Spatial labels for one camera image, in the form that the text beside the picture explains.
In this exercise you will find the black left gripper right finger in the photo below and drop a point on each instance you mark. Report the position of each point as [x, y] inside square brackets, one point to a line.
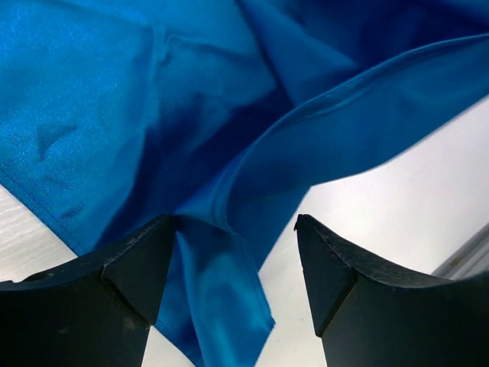
[369, 311]

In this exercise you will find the blue satin napkin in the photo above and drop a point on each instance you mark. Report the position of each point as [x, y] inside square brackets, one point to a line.
[224, 114]

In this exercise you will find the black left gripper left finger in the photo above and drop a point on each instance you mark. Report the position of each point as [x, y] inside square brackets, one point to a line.
[96, 310]

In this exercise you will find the aluminium frame rail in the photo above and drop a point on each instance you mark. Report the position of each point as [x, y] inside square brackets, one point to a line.
[467, 261]

